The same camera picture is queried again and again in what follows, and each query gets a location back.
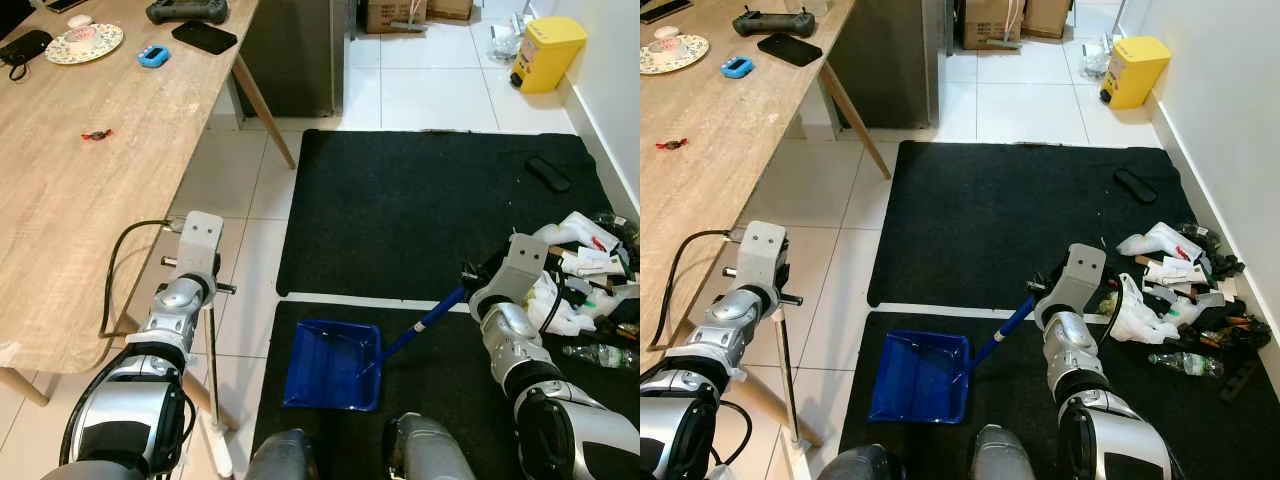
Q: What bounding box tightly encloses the blue plastic dustpan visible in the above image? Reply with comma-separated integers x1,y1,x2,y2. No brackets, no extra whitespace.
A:
283,288,469,412
868,296,1037,424

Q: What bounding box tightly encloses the broom with silver handle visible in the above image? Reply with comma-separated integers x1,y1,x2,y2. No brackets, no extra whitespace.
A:
203,295,237,479
775,308,813,480

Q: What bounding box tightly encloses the white paper carton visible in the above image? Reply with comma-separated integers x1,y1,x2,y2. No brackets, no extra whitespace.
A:
558,247,628,279
1143,255,1213,288

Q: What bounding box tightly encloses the clear plastic bottle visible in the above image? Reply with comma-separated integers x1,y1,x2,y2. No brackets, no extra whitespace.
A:
1148,350,1226,379
562,343,639,371

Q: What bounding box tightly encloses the grey right robot leg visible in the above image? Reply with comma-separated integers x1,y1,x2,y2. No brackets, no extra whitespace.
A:
970,424,1051,480
385,412,479,480

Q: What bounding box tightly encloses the grey robot leg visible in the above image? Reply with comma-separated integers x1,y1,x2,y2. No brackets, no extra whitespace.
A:
815,443,894,480
970,424,1051,480
385,412,479,480
245,428,321,480

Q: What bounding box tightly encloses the clear plastic container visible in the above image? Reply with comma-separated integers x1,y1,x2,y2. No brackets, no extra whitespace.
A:
489,18,528,63
1082,35,1119,81

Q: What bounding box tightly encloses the yellow plastic bin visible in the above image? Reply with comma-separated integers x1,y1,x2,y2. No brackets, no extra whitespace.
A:
1100,36,1172,110
509,16,588,95

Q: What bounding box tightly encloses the wooden table leg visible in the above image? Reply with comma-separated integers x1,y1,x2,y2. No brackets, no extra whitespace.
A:
180,370,236,433
233,55,297,169
0,367,49,407
820,62,891,181
730,370,823,448

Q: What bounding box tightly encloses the grey left robot leg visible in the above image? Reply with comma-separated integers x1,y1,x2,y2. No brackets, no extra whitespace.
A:
815,443,894,480
245,428,321,480

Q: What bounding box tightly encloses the large closed cardboard box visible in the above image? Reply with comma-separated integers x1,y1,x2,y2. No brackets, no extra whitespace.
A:
962,0,1024,51
362,0,430,35

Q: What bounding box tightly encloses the dark grey cabinet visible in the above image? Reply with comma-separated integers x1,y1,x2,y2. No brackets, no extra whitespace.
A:
235,0,347,120
826,0,948,129

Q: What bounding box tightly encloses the patterned round plate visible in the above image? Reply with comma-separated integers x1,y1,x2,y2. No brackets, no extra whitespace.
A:
45,22,126,66
640,34,710,76

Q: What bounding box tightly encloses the black flat phone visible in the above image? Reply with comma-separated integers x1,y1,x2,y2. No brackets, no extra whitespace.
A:
171,20,239,56
757,32,824,68

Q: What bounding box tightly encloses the black handheld controller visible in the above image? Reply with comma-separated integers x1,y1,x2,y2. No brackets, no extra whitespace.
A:
146,0,230,26
732,6,816,39

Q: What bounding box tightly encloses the black pouch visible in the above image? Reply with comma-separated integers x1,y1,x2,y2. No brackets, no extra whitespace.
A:
0,29,53,81

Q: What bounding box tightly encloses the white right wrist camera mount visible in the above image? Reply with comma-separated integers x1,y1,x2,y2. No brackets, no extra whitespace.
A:
503,233,550,299
1060,243,1107,306

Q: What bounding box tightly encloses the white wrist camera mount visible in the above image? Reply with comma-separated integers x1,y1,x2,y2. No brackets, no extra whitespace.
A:
737,221,789,291
1060,243,1107,306
503,233,550,299
175,211,225,279

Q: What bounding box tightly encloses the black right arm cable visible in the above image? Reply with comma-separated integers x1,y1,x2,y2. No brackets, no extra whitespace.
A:
1103,275,1127,336
536,268,568,336

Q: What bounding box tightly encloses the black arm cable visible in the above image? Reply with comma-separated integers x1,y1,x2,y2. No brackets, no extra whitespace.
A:
100,219,186,337
536,268,568,336
1103,275,1127,336
655,230,746,351

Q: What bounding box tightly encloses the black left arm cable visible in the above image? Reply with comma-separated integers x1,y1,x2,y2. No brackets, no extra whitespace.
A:
100,219,186,337
655,230,746,351

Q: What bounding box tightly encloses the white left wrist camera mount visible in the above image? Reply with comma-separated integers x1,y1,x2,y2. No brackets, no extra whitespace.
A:
175,211,225,279
737,221,789,291

